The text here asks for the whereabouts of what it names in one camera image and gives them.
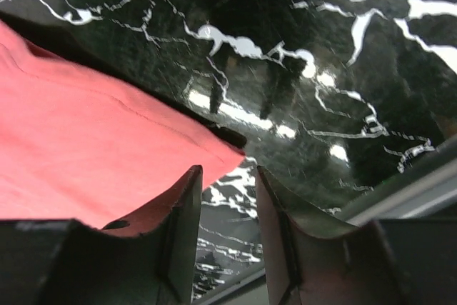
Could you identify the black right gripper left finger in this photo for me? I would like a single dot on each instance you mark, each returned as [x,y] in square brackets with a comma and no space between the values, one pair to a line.
[160,239]

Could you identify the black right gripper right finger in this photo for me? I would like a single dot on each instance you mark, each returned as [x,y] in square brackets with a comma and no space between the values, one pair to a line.
[310,256]

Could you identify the pink t shirt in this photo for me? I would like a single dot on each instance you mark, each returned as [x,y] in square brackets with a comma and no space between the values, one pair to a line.
[76,143]

